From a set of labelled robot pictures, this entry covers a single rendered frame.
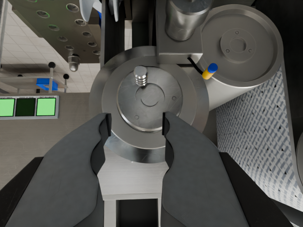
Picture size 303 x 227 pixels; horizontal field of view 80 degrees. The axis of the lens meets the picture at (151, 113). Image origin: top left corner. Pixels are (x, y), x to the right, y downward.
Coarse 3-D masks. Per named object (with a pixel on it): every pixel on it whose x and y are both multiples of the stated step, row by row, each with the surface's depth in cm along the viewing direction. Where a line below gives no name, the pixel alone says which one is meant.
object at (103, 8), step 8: (104, 0) 25; (104, 8) 25; (104, 16) 25; (112, 16) 31; (104, 24) 25; (112, 24) 31; (120, 24) 42; (104, 32) 25; (112, 32) 31; (120, 32) 41; (104, 40) 24; (112, 40) 31; (120, 40) 41; (104, 48) 24; (112, 48) 30; (120, 48) 41; (104, 56) 24; (112, 56) 30; (104, 64) 24
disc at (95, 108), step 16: (144, 48) 23; (112, 64) 23; (192, 64) 23; (96, 80) 22; (192, 80) 23; (96, 96) 22; (208, 96) 23; (96, 112) 22; (208, 112) 22; (112, 144) 21; (128, 144) 21; (144, 160) 21; (160, 160) 21
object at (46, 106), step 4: (40, 100) 54; (44, 100) 54; (48, 100) 54; (52, 100) 55; (40, 104) 54; (44, 104) 54; (48, 104) 54; (52, 104) 54; (40, 108) 54; (44, 108) 54; (48, 108) 54; (52, 108) 54; (40, 112) 54; (44, 112) 54; (48, 112) 54; (52, 112) 54
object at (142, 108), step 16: (128, 80) 21; (160, 80) 21; (176, 80) 21; (128, 96) 20; (144, 96) 20; (160, 96) 21; (176, 96) 20; (128, 112) 20; (144, 112) 20; (160, 112) 20; (176, 112) 20; (144, 128) 20; (160, 128) 20
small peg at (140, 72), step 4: (136, 68) 18; (140, 68) 18; (144, 68) 18; (136, 72) 18; (140, 72) 18; (144, 72) 18; (136, 76) 18; (140, 76) 18; (144, 76) 18; (136, 80) 19; (140, 80) 19; (144, 80) 19; (140, 84) 20; (144, 84) 20
